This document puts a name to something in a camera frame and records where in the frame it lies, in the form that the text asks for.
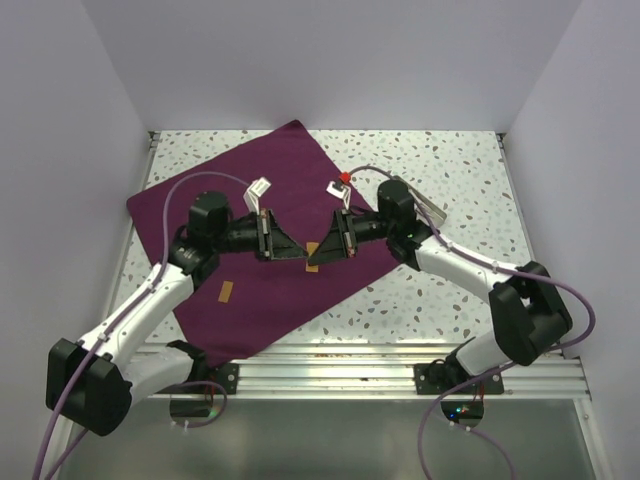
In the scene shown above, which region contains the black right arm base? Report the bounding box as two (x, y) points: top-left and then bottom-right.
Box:
(413, 359), (505, 395)

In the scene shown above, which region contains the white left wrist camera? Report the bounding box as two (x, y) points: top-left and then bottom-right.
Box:
(243, 177), (271, 213)

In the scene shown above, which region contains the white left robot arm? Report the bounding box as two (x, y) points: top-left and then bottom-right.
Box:
(45, 178), (306, 436)

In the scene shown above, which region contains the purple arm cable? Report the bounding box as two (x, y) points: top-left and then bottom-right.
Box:
(32, 172), (254, 480)
(347, 165), (597, 480)

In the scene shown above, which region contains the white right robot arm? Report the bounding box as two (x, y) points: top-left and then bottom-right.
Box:
(308, 177), (573, 393)

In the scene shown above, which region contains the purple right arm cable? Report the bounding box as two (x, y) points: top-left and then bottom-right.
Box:
(347, 165), (597, 480)

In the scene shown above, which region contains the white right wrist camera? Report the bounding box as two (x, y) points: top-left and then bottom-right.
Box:
(326, 172), (351, 211)

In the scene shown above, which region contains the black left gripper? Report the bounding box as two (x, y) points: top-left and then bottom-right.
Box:
(212, 207), (307, 262)

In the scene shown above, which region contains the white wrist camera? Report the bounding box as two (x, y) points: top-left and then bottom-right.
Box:
(243, 177), (271, 213)
(326, 172), (351, 211)

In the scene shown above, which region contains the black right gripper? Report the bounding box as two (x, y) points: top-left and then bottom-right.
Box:
(308, 209), (394, 267)

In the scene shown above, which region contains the aluminium rail frame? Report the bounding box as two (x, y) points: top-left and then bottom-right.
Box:
(112, 130), (590, 401)

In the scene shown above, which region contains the steel instrument tray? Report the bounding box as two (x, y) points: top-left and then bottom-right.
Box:
(392, 175), (447, 228)

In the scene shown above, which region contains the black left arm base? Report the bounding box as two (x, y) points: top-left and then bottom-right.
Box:
(161, 340), (240, 395)

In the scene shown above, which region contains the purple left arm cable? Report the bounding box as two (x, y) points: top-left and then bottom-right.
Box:
(32, 172), (254, 480)

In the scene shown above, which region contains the purple cloth mat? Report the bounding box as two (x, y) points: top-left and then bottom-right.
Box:
(127, 121), (396, 366)

